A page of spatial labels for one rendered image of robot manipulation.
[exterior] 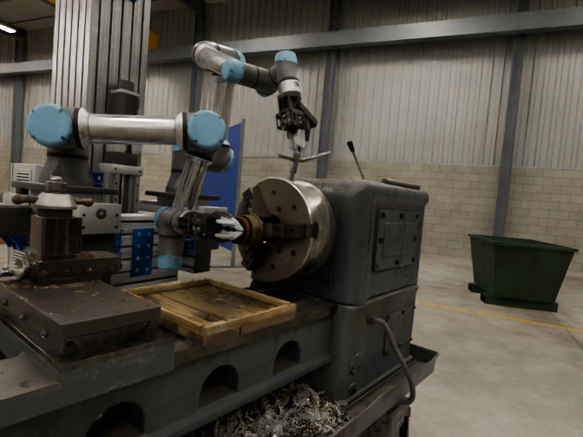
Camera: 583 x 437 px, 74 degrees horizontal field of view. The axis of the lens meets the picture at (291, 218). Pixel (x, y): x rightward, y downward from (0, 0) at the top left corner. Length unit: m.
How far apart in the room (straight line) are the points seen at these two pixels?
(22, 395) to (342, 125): 11.57
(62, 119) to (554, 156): 11.00
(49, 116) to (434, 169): 10.49
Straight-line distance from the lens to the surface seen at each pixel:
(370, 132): 11.67
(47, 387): 0.66
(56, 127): 1.25
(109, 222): 1.30
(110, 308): 0.74
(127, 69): 1.77
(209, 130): 1.21
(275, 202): 1.17
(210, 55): 1.59
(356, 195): 1.19
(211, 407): 0.96
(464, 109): 11.50
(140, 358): 0.71
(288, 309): 1.02
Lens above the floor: 1.18
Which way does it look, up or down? 3 degrees down
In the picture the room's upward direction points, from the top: 5 degrees clockwise
